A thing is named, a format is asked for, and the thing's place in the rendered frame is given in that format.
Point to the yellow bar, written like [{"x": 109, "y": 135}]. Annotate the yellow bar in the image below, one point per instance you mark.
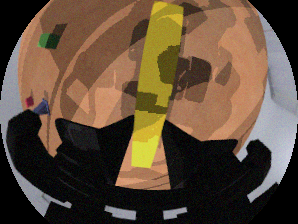
[{"x": 158, "y": 68}]

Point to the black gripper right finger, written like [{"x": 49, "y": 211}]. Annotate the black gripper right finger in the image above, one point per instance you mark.
[{"x": 184, "y": 154}]

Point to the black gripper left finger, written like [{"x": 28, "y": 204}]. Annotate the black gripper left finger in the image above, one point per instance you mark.
[{"x": 108, "y": 144}]

